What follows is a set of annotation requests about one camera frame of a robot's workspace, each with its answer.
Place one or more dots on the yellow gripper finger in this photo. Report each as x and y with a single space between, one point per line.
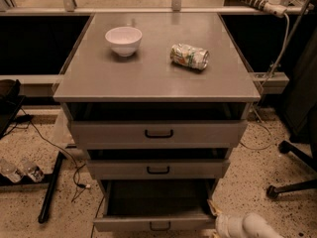
215 210

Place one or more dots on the white bowl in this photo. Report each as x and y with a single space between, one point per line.
124 41

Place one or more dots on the crushed soda can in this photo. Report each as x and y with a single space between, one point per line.
189 56

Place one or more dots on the right plastic water bottle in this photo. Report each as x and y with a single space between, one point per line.
32 170

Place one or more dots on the grey top drawer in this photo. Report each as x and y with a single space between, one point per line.
97 135

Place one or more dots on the plastic water bottle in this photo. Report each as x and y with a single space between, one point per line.
32 170
10 171

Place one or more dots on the grey drawer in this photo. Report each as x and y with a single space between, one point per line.
97 135
158 169
156 205

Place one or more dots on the grey middle drawer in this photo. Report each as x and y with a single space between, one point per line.
158 169

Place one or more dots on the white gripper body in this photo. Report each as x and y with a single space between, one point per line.
225 222

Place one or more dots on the black equipment on left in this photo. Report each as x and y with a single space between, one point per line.
10 102

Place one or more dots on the grey drawer cabinet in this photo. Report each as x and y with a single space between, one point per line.
99 85

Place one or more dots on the left plastic water bottle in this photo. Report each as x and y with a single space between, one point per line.
10 171

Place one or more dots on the grey bottom drawer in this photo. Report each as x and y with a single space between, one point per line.
156 205

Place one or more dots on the white power strip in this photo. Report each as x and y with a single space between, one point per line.
273 7

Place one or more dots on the black floor stand bar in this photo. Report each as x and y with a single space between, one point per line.
48 183

